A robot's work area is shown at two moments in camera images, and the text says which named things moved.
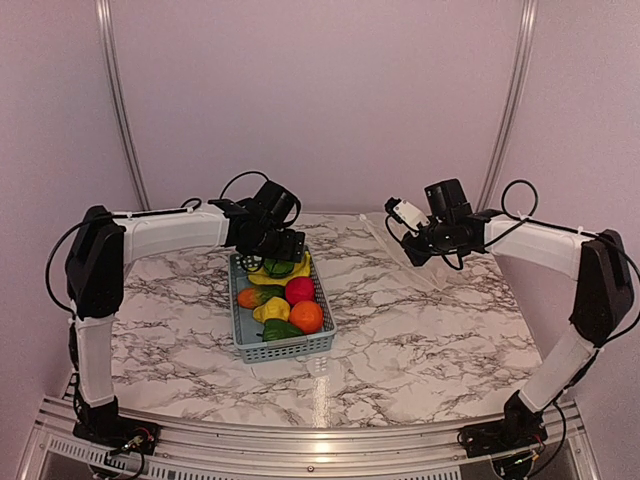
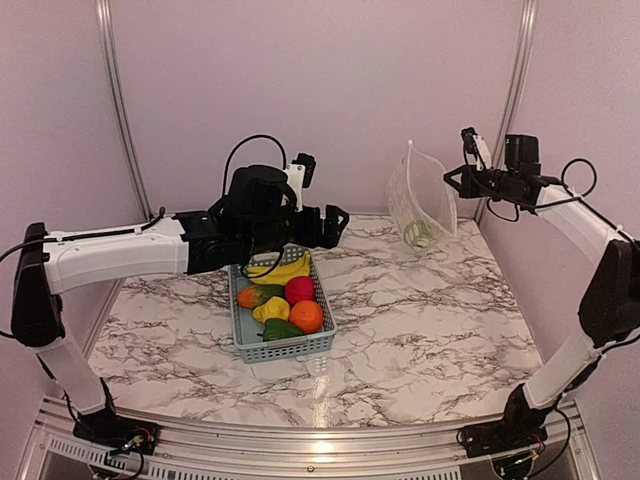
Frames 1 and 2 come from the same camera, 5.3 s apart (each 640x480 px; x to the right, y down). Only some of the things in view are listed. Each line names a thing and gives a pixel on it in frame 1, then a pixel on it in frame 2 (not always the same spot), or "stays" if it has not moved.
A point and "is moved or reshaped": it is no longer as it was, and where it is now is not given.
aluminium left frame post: [106, 19] stays
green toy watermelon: [278, 269] is moved or reshaped
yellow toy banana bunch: [301, 269] stays
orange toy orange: [307, 315] stays
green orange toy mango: [250, 298] stays
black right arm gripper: [419, 256] → [465, 192]
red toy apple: [300, 288] stays
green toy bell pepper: [275, 329] stays
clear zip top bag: [436, 272] → [422, 201]
